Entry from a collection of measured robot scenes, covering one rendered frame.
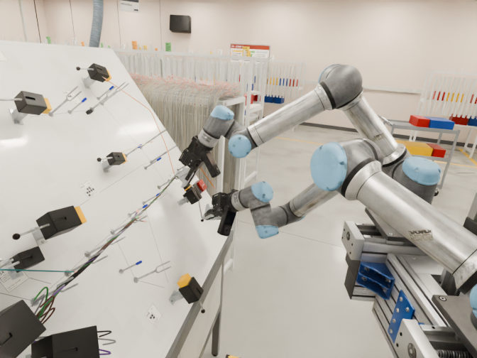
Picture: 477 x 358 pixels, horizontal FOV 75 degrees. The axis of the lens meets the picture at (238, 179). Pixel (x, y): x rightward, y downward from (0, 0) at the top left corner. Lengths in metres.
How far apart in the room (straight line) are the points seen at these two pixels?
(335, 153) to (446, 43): 8.62
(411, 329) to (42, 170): 1.01
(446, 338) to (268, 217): 0.56
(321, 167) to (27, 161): 0.75
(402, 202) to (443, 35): 8.66
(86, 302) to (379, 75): 8.78
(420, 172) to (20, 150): 1.18
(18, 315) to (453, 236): 0.78
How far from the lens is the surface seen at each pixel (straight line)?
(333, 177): 0.76
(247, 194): 1.09
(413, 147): 5.04
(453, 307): 0.94
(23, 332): 0.66
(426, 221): 0.72
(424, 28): 9.27
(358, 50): 9.19
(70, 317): 0.88
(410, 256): 1.27
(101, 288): 0.94
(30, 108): 0.97
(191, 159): 1.22
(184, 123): 2.03
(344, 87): 1.03
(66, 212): 0.81
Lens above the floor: 1.68
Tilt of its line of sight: 21 degrees down
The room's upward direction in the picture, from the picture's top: 4 degrees clockwise
